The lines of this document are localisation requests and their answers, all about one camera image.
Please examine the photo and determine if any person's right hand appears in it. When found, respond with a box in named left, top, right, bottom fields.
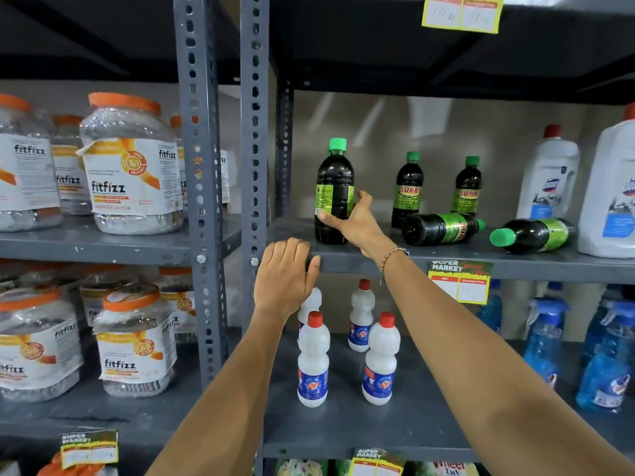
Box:
left=317, top=190, right=399, bottom=259

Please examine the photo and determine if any person's left hand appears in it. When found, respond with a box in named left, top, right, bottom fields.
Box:
left=253, top=237, right=321, bottom=321

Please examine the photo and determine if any dark bottle with green cap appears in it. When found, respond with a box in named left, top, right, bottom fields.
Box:
left=450, top=156, right=483, bottom=217
left=401, top=213, right=486, bottom=247
left=391, top=151, right=425, bottom=229
left=314, top=138, right=356, bottom=245
left=489, top=218, right=577, bottom=255

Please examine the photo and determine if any person's left forearm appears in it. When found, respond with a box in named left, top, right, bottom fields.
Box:
left=145, top=307, right=298, bottom=476

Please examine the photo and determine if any person's right forearm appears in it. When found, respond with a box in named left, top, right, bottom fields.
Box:
left=364, top=245, right=635, bottom=476

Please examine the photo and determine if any small white red-capped bottle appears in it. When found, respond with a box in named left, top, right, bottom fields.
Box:
left=361, top=312, right=401, bottom=406
left=348, top=279, right=376, bottom=353
left=298, top=286, right=323, bottom=329
left=297, top=311, right=331, bottom=408

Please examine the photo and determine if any grey slotted metal rack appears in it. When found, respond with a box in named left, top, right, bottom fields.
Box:
left=240, top=0, right=635, bottom=476
left=0, top=0, right=242, bottom=476

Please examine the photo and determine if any green and yellow price tag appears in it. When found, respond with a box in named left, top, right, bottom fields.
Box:
left=348, top=448, right=405, bottom=476
left=60, top=429, right=120, bottom=470
left=428, top=259, right=495, bottom=306

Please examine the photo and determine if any row of orange-lidded clear jars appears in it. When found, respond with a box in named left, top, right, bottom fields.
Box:
left=0, top=265, right=198, bottom=403
left=0, top=92, right=232, bottom=236

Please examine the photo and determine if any blue spray bottle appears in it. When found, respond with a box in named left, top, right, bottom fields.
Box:
left=477, top=280, right=503, bottom=334
left=581, top=285, right=624, bottom=365
left=575, top=299, right=635, bottom=413
left=523, top=297, right=570, bottom=388

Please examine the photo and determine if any green floral packet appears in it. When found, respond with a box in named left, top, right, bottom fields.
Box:
left=274, top=458, right=329, bottom=476

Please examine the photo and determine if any large white red-capped cleaner bottle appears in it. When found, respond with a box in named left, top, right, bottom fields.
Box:
left=577, top=102, right=635, bottom=258
left=516, top=125, right=581, bottom=221

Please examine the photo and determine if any green packet with red print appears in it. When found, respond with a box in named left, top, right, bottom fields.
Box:
left=404, top=460, right=480, bottom=476

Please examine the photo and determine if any orange packet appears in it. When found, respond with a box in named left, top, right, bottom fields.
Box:
left=37, top=451, right=120, bottom=476

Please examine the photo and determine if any beaded bracelet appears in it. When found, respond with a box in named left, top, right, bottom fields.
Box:
left=379, top=247, right=410, bottom=286

